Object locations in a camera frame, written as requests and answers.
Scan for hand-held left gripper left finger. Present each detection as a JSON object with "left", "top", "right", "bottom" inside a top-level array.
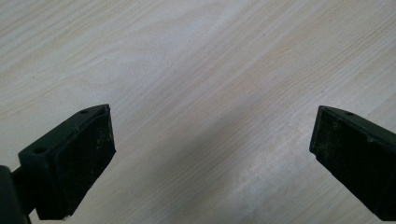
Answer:
[{"left": 11, "top": 104, "right": 117, "bottom": 221}]

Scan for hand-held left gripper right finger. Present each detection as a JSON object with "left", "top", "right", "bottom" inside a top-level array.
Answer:
[{"left": 308, "top": 105, "right": 396, "bottom": 222}]

